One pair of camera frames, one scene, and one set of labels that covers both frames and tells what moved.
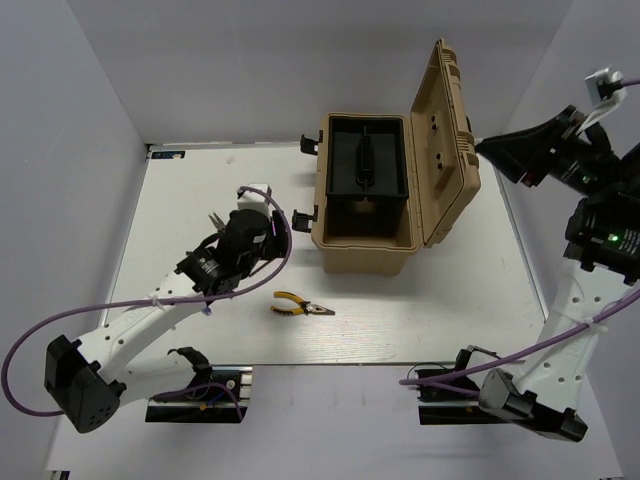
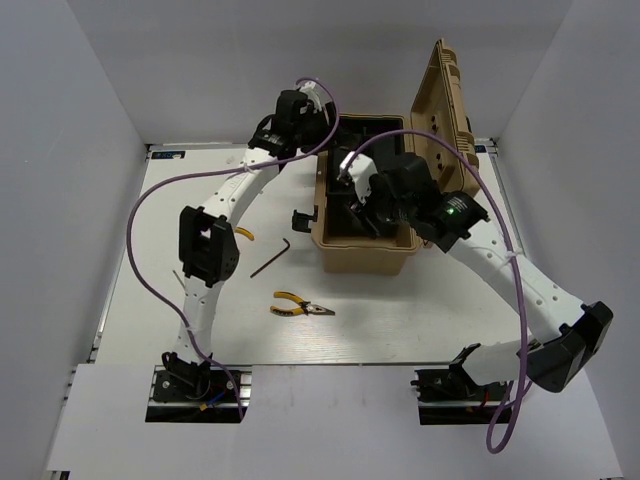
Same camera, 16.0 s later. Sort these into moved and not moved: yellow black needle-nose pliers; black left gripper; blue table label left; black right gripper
Moved: black right gripper; black left gripper
Not moved: blue table label left; yellow black needle-nose pliers
